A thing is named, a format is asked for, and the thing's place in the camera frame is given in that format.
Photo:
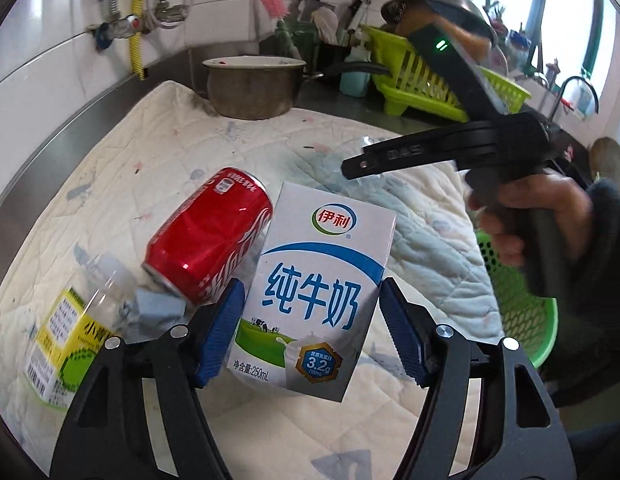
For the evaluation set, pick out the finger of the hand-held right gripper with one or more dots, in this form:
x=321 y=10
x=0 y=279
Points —
x=420 y=152

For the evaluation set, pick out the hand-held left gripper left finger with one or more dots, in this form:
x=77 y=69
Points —
x=220 y=332

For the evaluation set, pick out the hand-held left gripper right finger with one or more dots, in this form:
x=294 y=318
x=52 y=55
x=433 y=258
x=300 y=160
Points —
x=402 y=332

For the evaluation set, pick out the white and blue milk carton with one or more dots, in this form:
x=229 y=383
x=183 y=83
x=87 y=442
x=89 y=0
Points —
x=315 y=290

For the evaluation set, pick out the person's right forearm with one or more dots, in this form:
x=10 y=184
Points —
x=605 y=290

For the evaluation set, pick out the person's right hand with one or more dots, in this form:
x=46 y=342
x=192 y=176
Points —
x=545 y=200

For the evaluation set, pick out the green dish rack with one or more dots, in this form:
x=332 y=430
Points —
x=415 y=80

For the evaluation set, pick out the crumpled grey paper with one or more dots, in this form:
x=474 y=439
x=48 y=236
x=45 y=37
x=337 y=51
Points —
x=149 y=312

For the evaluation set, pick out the black curved faucet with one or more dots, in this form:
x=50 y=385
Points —
x=580 y=87

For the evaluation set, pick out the red soda can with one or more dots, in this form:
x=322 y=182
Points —
x=209 y=235

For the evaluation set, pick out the teal soap bottle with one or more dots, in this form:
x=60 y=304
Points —
x=355 y=77

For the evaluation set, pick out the green mesh basket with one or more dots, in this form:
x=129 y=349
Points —
x=527 y=320

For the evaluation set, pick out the clear bottle with yellow label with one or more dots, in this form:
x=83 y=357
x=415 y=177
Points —
x=69 y=330

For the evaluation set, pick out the white spatula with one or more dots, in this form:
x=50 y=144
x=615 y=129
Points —
x=326 y=25

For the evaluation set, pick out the metal pot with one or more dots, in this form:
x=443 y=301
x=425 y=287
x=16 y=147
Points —
x=252 y=87

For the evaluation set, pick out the white quilted cloth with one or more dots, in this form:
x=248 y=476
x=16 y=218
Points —
x=154 y=145

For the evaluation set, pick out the pink bottle brush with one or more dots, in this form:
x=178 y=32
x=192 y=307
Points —
x=271 y=2

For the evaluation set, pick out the metal pipe valve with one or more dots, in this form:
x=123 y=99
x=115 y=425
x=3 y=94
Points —
x=134 y=22

